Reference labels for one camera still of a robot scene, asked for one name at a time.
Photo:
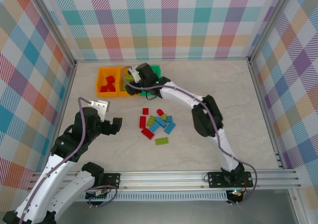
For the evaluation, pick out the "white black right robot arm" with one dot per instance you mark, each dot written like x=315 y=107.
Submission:
x=179 y=95

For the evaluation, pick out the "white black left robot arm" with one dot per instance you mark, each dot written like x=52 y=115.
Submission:
x=74 y=184

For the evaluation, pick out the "green plastic bin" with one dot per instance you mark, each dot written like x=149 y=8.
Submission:
x=156 y=70

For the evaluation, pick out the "orange plastic bin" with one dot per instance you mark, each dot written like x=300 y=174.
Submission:
x=99 y=72
x=122 y=94

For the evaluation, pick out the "small lit circuit board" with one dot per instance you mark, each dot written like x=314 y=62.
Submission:
x=237 y=195

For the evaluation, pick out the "aluminium rear frame rail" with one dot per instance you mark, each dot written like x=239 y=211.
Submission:
x=161 y=59

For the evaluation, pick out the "aluminium side frame rail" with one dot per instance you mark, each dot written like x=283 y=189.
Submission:
x=65 y=97
x=261 y=97

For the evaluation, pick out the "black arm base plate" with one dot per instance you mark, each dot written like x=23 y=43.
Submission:
x=113 y=180
x=213 y=179

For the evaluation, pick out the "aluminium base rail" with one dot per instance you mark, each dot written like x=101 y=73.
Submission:
x=161 y=179

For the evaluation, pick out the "aluminium frame post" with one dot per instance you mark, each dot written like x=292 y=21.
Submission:
x=53 y=25
x=268 y=22

